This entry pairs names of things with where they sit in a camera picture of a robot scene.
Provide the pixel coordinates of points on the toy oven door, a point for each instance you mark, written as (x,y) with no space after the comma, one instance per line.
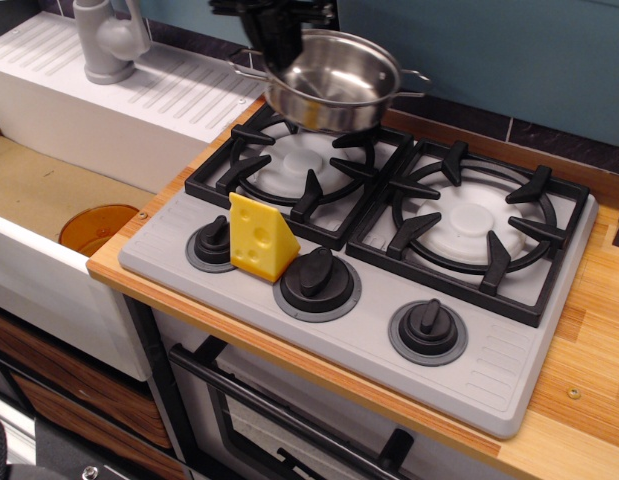
(278,442)

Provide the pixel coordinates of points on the black middle stove knob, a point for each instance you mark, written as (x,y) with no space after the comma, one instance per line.
(318,287)

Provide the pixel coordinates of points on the grey toy faucet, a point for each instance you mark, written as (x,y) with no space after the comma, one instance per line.
(110,45)

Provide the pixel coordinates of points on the black left burner grate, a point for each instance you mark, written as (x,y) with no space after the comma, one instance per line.
(324,219)

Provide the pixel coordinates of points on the lower wooden drawer front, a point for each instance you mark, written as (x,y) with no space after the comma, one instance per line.
(90,427)

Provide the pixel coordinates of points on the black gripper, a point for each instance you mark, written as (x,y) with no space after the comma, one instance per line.
(277,36)

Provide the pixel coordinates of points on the grey toy stove top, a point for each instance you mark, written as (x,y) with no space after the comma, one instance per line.
(488,387)

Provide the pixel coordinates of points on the black right stove knob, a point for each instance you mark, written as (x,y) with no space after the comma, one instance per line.
(428,333)

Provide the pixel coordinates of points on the black burner grate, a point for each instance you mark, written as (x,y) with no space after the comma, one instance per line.
(324,219)
(520,289)

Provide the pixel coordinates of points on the black left stove knob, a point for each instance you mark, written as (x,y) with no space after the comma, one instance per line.
(208,248)

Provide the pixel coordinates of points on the upper wooden drawer front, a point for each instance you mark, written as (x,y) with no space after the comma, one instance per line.
(87,379)

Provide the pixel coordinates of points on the stainless steel pot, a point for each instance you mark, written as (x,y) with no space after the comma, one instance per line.
(340,83)

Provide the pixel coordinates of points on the black right burner grate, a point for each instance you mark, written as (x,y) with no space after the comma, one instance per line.
(520,289)

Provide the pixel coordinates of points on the yellow toy cheese wedge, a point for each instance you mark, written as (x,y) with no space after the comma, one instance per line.
(261,242)

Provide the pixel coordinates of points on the white left burner disc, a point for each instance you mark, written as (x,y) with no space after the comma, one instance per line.
(294,155)

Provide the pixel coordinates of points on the wooden drawer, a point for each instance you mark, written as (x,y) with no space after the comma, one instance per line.
(90,427)
(87,379)

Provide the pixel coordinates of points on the orange plastic plate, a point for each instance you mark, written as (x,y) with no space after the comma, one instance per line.
(90,229)

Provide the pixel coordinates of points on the black stove knob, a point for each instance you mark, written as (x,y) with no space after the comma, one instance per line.
(318,287)
(428,333)
(208,248)

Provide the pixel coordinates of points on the white toy sink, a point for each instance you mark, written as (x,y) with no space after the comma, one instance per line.
(68,145)

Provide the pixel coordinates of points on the black oven door handle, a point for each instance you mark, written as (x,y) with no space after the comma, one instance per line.
(386,466)

